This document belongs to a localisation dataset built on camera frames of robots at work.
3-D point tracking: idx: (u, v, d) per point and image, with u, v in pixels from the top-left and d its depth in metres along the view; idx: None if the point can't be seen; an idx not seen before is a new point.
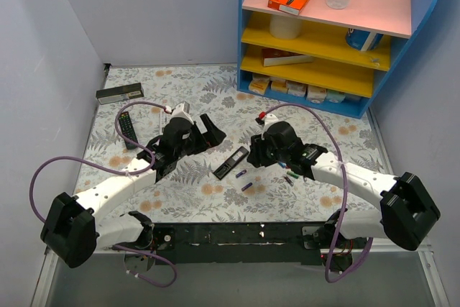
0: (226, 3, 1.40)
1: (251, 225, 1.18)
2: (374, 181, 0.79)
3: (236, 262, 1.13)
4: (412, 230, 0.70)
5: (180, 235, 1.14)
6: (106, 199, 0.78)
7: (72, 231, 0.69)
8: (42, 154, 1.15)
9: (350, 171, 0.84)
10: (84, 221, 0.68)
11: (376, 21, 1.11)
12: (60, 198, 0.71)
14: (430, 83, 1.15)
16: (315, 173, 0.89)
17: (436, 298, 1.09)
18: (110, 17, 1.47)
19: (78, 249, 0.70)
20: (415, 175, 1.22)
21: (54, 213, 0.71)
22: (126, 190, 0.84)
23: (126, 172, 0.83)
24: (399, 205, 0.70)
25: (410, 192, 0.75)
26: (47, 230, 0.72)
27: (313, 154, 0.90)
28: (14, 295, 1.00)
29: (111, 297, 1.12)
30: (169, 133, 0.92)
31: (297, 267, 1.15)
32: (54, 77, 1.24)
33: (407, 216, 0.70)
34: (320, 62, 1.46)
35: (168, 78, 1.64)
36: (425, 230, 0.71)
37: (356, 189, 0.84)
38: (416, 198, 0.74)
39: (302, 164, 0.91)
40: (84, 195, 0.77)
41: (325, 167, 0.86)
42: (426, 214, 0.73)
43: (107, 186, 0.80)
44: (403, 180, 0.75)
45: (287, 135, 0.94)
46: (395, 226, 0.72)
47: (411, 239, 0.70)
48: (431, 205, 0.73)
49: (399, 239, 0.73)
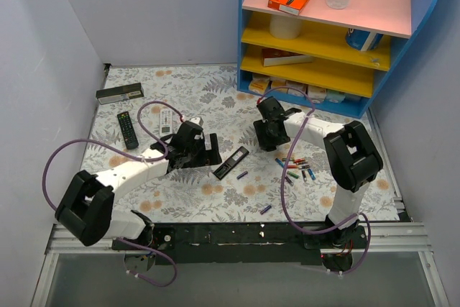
0: (227, 3, 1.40)
1: (251, 225, 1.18)
2: (326, 128, 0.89)
3: (236, 262, 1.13)
4: (350, 167, 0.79)
5: (180, 235, 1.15)
6: (123, 180, 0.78)
7: (91, 205, 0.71)
8: (42, 153, 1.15)
9: (310, 121, 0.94)
10: (103, 195, 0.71)
11: (376, 21, 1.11)
12: (80, 175, 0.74)
14: (430, 82, 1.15)
16: (287, 128, 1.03)
17: (436, 298, 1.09)
18: (110, 16, 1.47)
19: (95, 225, 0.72)
20: (416, 174, 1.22)
21: (74, 190, 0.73)
22: (141, 175, 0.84)
23: (141, 159, 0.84)
24: (339, 143, 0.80)
25: (355, 138, 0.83)
26: (62, 207, 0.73)
27: (287, 112, 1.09)
28: (14, 295, 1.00)
29: (111, 298, 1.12)
30: (183, 131, 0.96)
31: (297, 267, 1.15)
32: (54, 77, 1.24)
33: (346, 154, 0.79)
34: (320, 62, 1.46)
35: (168, 77, 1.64)
36: (364, 170, 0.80)
37: (311, 135, 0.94)
38: (359, 143, 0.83)
39: (278, 122, 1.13)
40: (103, 175, 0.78)
41: (293, 121, 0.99)
42: (366, 157, 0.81)
43: (125, 168, 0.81)
44: (350, 126, 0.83)
45: (269, 103, 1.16)
46: (337, 165, 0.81)
47: (348, 175, 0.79)
48: (373, 150, 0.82)
49: (341, 177, 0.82)
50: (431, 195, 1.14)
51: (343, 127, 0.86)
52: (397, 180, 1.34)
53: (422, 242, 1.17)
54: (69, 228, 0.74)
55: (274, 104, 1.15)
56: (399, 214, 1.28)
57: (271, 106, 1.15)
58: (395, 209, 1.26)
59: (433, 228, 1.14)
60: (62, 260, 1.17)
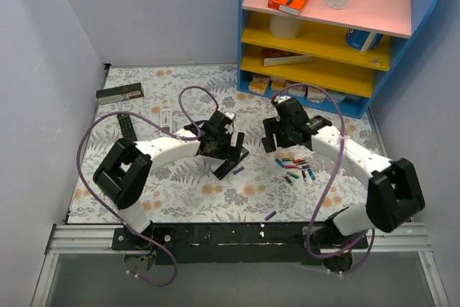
0: (227, 3, 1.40)
1: (251, 225, 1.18)
2: (369, 161, 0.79)
3: (236, 262, 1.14)
4: (392, 211, 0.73)
5: (180, 235, 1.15)
6: (159, 151, 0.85)
7: (130, 169, 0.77)
8: (43, 153, 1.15)
9: (348, 147, 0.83)
10: (144, 159, 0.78)
11: (376, 21, 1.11)
12: (120, 141, 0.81)
14: (430, 82, 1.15)
16: (313, 143, 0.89)
17: (436, 298, 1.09)
18: (110, 16, 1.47)
19: (131, 189, 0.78)
20: (416, 174, 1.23)
21: (114, 154, 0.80)
22: (175, 152, 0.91)
23: (177, 136, 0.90)
24: (387, 184, 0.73)
25: (399, 177, 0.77)
26: (100, 170, 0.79)
27: (316, 124, 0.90)
28: (14, 295, 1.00)
29: (111, 298, 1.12)
30: (215, 118, 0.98)
31: (297, 267, 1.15)
32: (54, 77, 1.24)
33: (392, 198, 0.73)
34: (320, 62, 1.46)
35: (168, 77, 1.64)
36: (405, 214, 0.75)
37: (349, 166, 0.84)
38: (405, 183, 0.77)
39: (303, 134, 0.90)
40: (142, 144, 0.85)
41: (324, 139, 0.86)
42: (410, 201, 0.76)
43: (162, 141, 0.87)
44: (397, 165, 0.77)
45: (291, 106, 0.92)
46: (377, 205, 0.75)
47: (388, 218, 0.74)
48: (418, 194, 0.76)
49: (378, 217, 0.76)
50: (431, 196, 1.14)
51: (388, 163, 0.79)
52: None
53: (422, 241, 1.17)
54: (104, 191, 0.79)
55: (297, 108, 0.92)
56: None
57: (293, 111, 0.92)
58: None
59: (433, 228, 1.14)
60: (62, 260, 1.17)
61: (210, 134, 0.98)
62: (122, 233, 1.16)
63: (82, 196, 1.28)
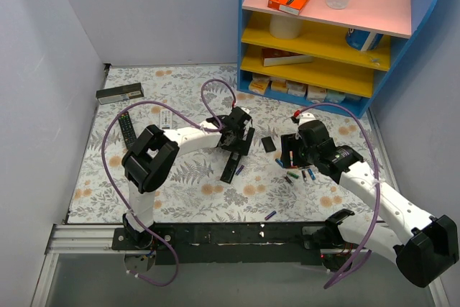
0: (227, 3, 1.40)
1: (251, 225, 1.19)
2: (408, 216, 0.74)
3: (236, 262, 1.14)
4: (428, 271, 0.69)
5: (180, 235, 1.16)
6: (185, 139, 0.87)
7: (158, 153, 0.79)
8: (43, 153, 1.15)
9: (384, 193, 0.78)
10: (169, 147, 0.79)
11: (376, 21, 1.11)
12: (150, 128, 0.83)
14: (430, 82, 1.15)
16: (343, 179, 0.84)
17: (436, 298, 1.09)
18: (110, 16, 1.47)
19: (157, 173, 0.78)
20: (416, 175, 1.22)
21: (144, 140, 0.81)
22: (198, 141, 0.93)
23: (201, 128, 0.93)
24: (427, 245, 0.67)
25: (438, 234, 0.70)
26: (129, 154, 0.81)
27: (346, 157, 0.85)
28: (14, 295, 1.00)
29: (111, 298, 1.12)
30: (237, 113, 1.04)
31: (297, 267, 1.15)
32: (55, 77, 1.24)
33: (429, 258, 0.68)
34: (320, 62, 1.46)
35: (168, 77, 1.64)
36: (438, 271, 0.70)
37: (386, 215, 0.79)
38: (442, 240, 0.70)
39: (331, 165, 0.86)
40: (169, 134, 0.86)
41: (356, 179, 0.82)
42: (445, 258, 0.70)
43: (187, 130, 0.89)
44: (438, 222, 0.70)
45: (318, 133, 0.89)
46: (412, 263, 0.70)
47: (421, 276, 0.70)
48: (454, 251, 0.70)
49: (409, 270, 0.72)
50: (430, 196, 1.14)
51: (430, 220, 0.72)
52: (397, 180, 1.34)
53: None
54: (132, 175, 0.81)
55: (323, 136, 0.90)
56: None
57: (320, 140, 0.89)
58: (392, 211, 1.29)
59: None
60: (62, 260, 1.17)
61: (229, 127, 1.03)
62: (122, 233, 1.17)
63: (82, 196, 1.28)
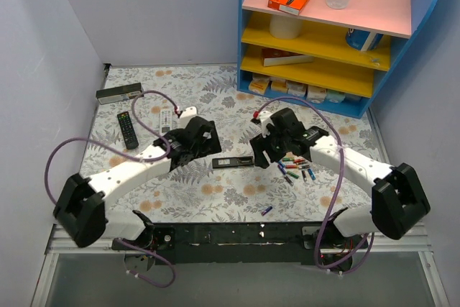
0: (227, 3, 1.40)
1: (251, 225, 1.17)
2: (369, 169, 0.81)
3: (236, 262, 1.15)
4: (399, 218, 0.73)
5: (180, 235, 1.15)
6: (118, 183, 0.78)
7: (83, 211, 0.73)
8: (42, 154, 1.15)
9: (348, 156, 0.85)
10: (93, 203, 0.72)
11: (376, 21, 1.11)
12: (73, 180, 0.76)
14: (430, 82, 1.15)
16: (313, 154, 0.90)
17: (436, 298, 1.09)
18: (110, 16, 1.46)
19: (87, 229, 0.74)
20: (416, 174, 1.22)
21: (67, 193, 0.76)
22: (140, 176, 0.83)
23: (140, 159, 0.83)
24: (391, 190, 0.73)
25: (402, 182, 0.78)
26: (59, 208, 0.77)
27: (313, 135, 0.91)
28: (14, 296, 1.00)
29: (111, 298, 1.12)
30: (192, 126, 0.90)
31: (296, 267, 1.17)
32: (54, 77, 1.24)
33: (396, 205, 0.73)
34: (320, 62, 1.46)
35: (168, 77, 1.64)
36: (412, 220, 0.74)
37: (352, 175, 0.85)
38: (408, 189, 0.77)
39: (301, 144, 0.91)
40: (97, 179, 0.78)
41: (323, 149, 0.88)
42: (416, 206, 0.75)
43: (121, 170, 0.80)
44: (399, 170, 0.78)
45: (287, 118, 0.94)
46: (384, 216, 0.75)
47: (396, 226, 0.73)
48: (422, 198, 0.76)
49: (385, 227, 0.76)
50: (430, 195, 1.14)
51: (391, 170, 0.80)
52: None
53: (422, 241, 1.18)
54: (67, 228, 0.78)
55: (293, 120, 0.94)
56: None
57: (289, 123, 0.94)
58: None
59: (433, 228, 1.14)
60: (62, 260, 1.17)
61: (184, 143, 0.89)
62: None
63: None
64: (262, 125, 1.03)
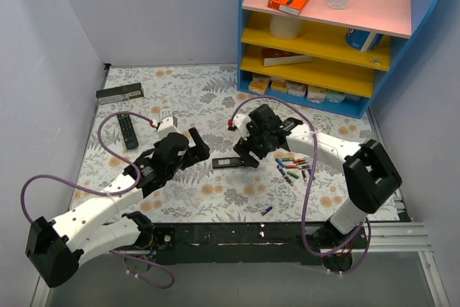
0: (227, 3, 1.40)
1: (251, 225, 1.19)
2: (341, 149, 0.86)
3: (236, 262, 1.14)
4: (371, 191, 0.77)
5: (180, 236, 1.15)
6: (83, 224, 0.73)
7: (48, 258, 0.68)
8: (42, 154, 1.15)
9: (321, 139, 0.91)
10: (57, 250, 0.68)
11: (376, 21, 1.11)
12: (38, 223, 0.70)
14: (430, 82, 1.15)
16: (290, 143, 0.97)
17: (437, 298, 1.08)
18: (110, 16, 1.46)
19: (54, 272, 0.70)
20: (416, 175, 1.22)
21: (31, 239, 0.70)
22: (108, 212, 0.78)
23: (107, 194, 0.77)
24: (360, 166, 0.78)
25: (373, 158, 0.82)
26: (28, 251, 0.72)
27: (289, 126, 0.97)
28: (14, 296, 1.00)
29: (111, 298, 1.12)
30: (162, 147, 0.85)
31: (297, 267, 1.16)
32: (54, 77, 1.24)
33: (366, 179, 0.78)
34: (320, 62, 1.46)
35: (168, 77, 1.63)
36: (385, 192, 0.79)
37: (326, 157, 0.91)
38: (378, 164, 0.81)
39: (279, 136, 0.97)
40: (62, 220, 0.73)
41: (297, 136, 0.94)
42: (388, 178, 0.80)
43: (87, 210, 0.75)
44: (367, 147, 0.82)
45: (264, 113, 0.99)
46: (358, 190, 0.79)
47: (370, 199, 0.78)
48: (392, 170, 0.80)
49: (361, 201, 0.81)
50: (430, 195, 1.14)
51: (360, 147, 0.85)
52: None
53: (422, 242, 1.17)
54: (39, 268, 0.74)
55: (270, 113, 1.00)
56: (399, 214, 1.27)
57: (266, 117, 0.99)
58: (395, 210, 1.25)
59: (433, 228, 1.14)
60: None
61: (157, 167, 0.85)
62: None
63: (82, 196, 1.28)
64: (239, 129, 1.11)
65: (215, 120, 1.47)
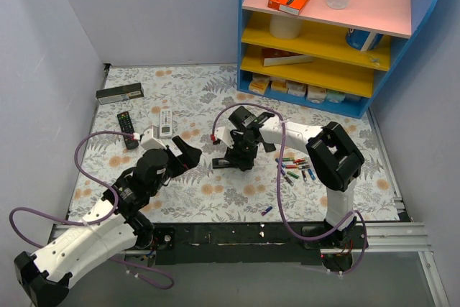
0: (227, 3, 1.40)
1: (251, 225, 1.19)
2: (305, 133, 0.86)
3: (236, 262, 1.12)
4: (336, 170, 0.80)
5: (180, 235, 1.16)
6: (62, 257, 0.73)
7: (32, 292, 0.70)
8: (42, 154, 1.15)
9: (289, 127, 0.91)
10: (39, 285, 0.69)
11: (376, 21, 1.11)
12: (19, 260, 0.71)
14: (430, 82, 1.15)
16: (264, 136, 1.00)
17: (437, 298, 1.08)
18: (109, 16, 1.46)
19: (44, 303, 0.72)
20: (417, 175, 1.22)
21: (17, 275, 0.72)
22: (88, 240, 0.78)
23: (84, 223, 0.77)
24: (322, 147, 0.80)
25: (334, 139, 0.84)
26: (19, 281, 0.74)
27: (263, 119, 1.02)
28: (15, 296, 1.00)
29: (111, 298, 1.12)
30: (141, 167, 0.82)
31: (297, 267, 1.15)
32: (54, 77, 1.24)
33: (330, 159, 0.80)
34: (320, 62, 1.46)
35: (168, 77, 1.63)
36: (348, 170, 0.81)
37: (295, 143, 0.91)
38: (340, 144, 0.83)
39: (253, 129, 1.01)
40: (43, 254, 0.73)
41: (269, 126, 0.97)
42: (350, 157, 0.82)
43: (65, 241, 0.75)
44: (328, 128, 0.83)
45: (239, 112, 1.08)
46: (324, 171, 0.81)
47: (336, 177, 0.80)
48: (353, 148, 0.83)
49: (328, 180, 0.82)
50: (431, 196, 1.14)
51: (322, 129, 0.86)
52: (397, 180, 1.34)
53: (422, 241, 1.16)
54: None
55: (246, 113, 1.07)
56: (399, 214, 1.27)
57: (243, 116, 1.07)
58: (396, 209, 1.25)
59: (433, 228, 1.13)
60: None
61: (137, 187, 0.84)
62: None
63: (82, 196, 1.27)
64: (224, 139, 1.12)
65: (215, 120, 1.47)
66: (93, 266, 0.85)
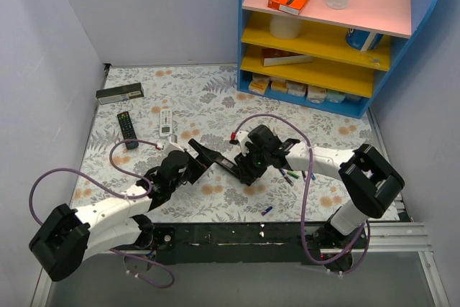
0: (227, 3, 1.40)
1: (251, 225, 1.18)
2: (336, 157, 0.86)
3: (236, 262, 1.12)
4: (374, 197, 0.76)
5: (180, 236, 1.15)
6: (102, 217, 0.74)
7: (65, 240, 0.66)
8: (42, 154, 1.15)
9: (317, 152, 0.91)
10: (80, 233, 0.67)
11: (376, 21, 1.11)
12: (62, 208, 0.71)
14: (430, 82, 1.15)
16: (290, 162, 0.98)
17: (436, 298, 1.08)
18: (110, 16, 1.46)
19: (67, 259, 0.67)
20: (416, 175, 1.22)
21: (52, 223, 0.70)
22: (122, 213, 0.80)
23: (124, 197, 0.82)
24: (358, 172, 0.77)
25: (369, 162, 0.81)
26: (38, 238, 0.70)
27: (287, 147, 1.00)
28: (14, 296, 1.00)
29: (111, 298, 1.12)
30: (164, 166, 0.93)
31: (297, 267, 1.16)
32: (54, 77, 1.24)
33: (367, 184, 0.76)
34: (320, 62, 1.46)
35: (168, 77, 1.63)
36: (389, 195, 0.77)
37: (322, 167, 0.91)
38: (376, 167, 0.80)
39: (280, 158, 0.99)
40: (83, 210, 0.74)
41: (295, 154, 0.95)
42: (389, 180, 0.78)
43: (106, 205, 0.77)
44: (361, 152, 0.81)
45: (264, 134, 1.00)
46: (362, 198, 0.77)
47: (376, 205, 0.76)
48: (391, 172, 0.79)
49: (366, 208, 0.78)
50: (431, 197, 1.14)
51: (353, 152, 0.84)
52: None
53: (422, 242, 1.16)
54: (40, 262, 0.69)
55: (269, 135, 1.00)
56: (399, 214, 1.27)
57: (267, 139, 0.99)
58: (395, 209, 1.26)
59: (433, 228, 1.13)
60: None
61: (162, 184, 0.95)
62: None
63: (82, 196, 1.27)
64: (241, 144, 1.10)
65: (215, 120, 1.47)
66: (100, 249, 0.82)
